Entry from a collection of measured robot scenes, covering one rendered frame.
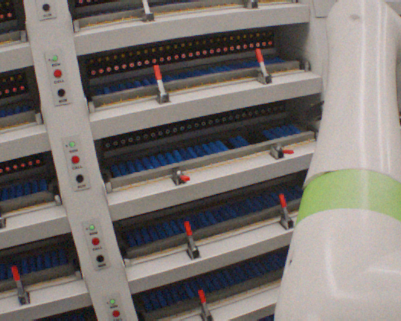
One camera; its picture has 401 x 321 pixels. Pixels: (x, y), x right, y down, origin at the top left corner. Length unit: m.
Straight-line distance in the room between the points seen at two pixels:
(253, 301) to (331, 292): 0.89
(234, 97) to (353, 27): 0.52
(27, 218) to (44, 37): 0.40
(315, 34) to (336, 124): 0.73
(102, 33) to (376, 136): 0.69
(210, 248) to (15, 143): 0.54
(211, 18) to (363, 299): 0.83
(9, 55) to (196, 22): 0.43
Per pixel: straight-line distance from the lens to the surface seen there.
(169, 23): 1.01
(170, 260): 1.09
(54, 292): 1.08
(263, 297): 1.23
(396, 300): 0.33
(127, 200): 0.99
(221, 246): 1.11
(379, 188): 0.39
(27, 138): 0.97
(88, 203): 0.98
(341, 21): 0.61
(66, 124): 0.96
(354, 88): 0.50
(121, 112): 0.98
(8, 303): 1.10
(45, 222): 0.99
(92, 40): 0.98
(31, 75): 1.17
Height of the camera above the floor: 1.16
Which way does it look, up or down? 10 degrees down
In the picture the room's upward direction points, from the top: 11 degrees counter-clockwise
